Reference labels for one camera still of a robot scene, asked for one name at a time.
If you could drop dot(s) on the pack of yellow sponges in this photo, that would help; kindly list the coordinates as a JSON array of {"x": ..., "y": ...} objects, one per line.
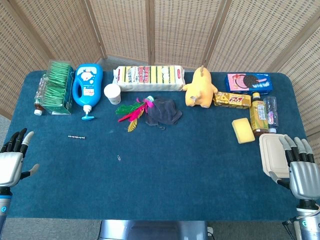
[{"x": 150, "y": 78}]

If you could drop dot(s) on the blue cartoon pump bottle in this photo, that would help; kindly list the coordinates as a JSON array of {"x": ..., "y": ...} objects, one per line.
[{"x": 87, "y": 85}]

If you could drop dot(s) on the blue felt table mat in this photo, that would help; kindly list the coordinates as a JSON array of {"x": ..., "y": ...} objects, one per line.
[{"x": 160, "y": 170}]

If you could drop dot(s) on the small metal bead chain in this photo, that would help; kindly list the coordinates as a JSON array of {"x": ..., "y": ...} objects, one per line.
[{"x": 76, "y": 137}]

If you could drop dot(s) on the small metal paper clip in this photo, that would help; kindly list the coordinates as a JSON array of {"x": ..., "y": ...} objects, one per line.
[{"x": 118, "y": 157}]

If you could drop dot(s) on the blue cookie box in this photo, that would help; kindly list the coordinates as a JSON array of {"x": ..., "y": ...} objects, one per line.
[{"x": 248, "y": 83}]

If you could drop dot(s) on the yellow plush toy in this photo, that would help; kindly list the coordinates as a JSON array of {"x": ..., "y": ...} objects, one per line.
[{"x": 200, "y": 87}]

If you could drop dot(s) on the dark grey cloth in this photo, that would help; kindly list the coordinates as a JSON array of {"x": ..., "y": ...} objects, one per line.
[{"x": 163, "y": 111}]

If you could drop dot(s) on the colourful feather shuttlecock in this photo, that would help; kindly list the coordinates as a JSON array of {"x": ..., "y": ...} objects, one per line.
[{"x": 135, "y": 111}]

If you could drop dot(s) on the yellow biscuit box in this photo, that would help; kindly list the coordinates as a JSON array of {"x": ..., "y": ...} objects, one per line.
[{"x": 232, "y": 100}]

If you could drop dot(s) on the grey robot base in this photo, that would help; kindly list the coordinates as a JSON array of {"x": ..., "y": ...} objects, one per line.
[{"x": 153, "y": 229}]

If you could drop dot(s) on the clear box of green packets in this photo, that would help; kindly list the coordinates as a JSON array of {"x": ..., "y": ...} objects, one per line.
[{"x": 58, "y": 88}]

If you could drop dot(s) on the green tea bottle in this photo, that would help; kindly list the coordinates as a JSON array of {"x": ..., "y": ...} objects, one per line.
[{"x": 259, "y": 115}]

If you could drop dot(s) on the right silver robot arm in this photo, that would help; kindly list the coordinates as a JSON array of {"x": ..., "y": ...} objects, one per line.
[{"x": 308, "y": 220}]

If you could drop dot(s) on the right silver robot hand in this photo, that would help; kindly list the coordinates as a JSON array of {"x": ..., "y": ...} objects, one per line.
[{"x": 303, "y": 172}]

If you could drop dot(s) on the woven folding screen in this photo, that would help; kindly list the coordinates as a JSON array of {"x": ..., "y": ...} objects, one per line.
[{"x": 160, "y": 30}]

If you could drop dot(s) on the clear bottle purple label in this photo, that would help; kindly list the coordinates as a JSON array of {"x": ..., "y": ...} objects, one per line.
[{"x": 272, "y": 113}]

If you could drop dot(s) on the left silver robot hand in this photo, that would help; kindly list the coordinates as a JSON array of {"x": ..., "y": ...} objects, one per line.
[{"x": 10, "y": 165}]

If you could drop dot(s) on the yellow sponge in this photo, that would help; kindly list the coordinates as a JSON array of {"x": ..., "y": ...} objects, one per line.
[{"x": 243, "y": 130}]

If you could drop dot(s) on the brown drink bottle white cap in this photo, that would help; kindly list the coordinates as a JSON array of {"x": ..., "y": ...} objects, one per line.
[{"x": 40, "y": 96}]

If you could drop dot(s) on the beige takeaway food box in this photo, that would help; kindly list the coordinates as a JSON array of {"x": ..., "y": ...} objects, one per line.
[{"x": 272, "y": 155}]

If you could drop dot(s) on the white paper cup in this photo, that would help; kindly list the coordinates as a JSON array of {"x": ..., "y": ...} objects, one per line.
[{"x": 112, "y": 93}]

